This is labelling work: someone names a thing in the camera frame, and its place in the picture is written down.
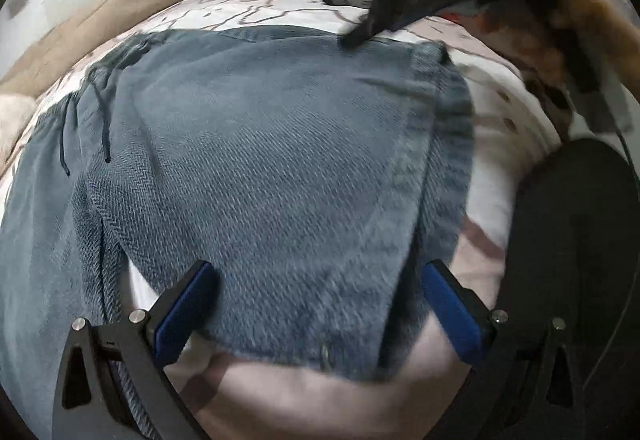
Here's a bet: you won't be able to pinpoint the beige blanket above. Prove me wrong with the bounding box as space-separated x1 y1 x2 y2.
0 0 281 93

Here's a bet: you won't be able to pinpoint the blue-grey drawstring shorts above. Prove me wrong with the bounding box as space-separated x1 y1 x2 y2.
0 24 476 440

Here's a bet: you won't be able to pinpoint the pink fluffy cloth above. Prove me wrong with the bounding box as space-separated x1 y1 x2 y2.
0 94 40 165

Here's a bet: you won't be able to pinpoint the person's right hand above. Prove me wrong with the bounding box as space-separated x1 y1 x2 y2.
515 0 640 93

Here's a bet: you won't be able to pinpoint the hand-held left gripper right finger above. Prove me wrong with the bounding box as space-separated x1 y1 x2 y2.
420 260 587 440

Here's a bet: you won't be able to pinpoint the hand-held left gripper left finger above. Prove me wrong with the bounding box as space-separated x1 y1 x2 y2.
52 260 219 440

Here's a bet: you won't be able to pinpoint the white patterned bed sheet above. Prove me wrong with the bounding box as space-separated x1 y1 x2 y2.
0 0 566 440

